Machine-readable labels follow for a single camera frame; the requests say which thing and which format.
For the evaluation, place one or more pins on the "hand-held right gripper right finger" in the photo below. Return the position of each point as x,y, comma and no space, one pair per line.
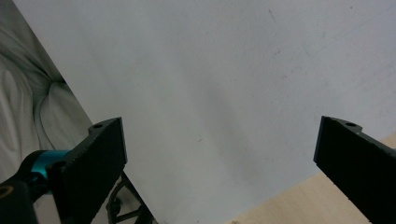
358,165

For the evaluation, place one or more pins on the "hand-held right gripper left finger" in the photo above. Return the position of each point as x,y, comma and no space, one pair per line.
93,161

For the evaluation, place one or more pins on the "white crumpled cloth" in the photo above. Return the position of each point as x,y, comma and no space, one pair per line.
18,93

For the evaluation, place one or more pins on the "black metal table frame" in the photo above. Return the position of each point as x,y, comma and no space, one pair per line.
140,207

